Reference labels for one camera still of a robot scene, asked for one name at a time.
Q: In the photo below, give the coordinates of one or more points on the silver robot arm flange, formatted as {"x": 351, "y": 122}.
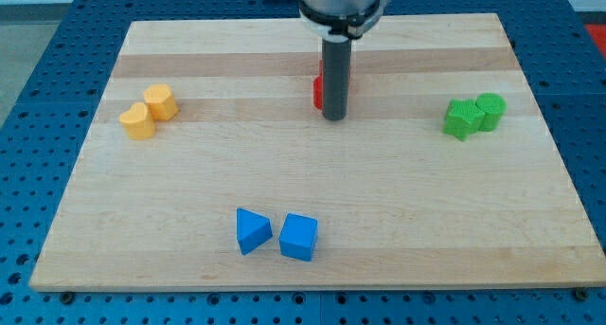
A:
{"x": 339, "y": 21}

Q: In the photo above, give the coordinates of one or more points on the red block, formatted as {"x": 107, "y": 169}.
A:
{"x": 317, "y": 92}

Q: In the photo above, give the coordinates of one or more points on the blue cube block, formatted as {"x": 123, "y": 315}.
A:
{"x": 298, "y": 237}

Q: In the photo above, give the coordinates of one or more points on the blue triangle block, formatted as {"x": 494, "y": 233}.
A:
{"x": 253, "y": 230}

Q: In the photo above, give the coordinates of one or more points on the wooden board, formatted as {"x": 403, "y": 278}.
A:
{"x": 399, "y": 204}

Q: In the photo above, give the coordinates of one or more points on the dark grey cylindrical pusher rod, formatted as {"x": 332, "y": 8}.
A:
{"x": 336, "y": 59}

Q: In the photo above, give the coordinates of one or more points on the yellow hexagon block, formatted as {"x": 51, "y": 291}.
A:
{"x": 161, "y": 102}

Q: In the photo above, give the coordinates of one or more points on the green star block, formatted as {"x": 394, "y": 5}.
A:
{"x": 463, "y": 118}

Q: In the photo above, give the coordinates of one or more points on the yellow heart block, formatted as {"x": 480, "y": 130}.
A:
{"x": 138, "y": 122}

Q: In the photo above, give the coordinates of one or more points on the green cylinder block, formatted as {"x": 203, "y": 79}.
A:
{"x": 493, "y": 106}

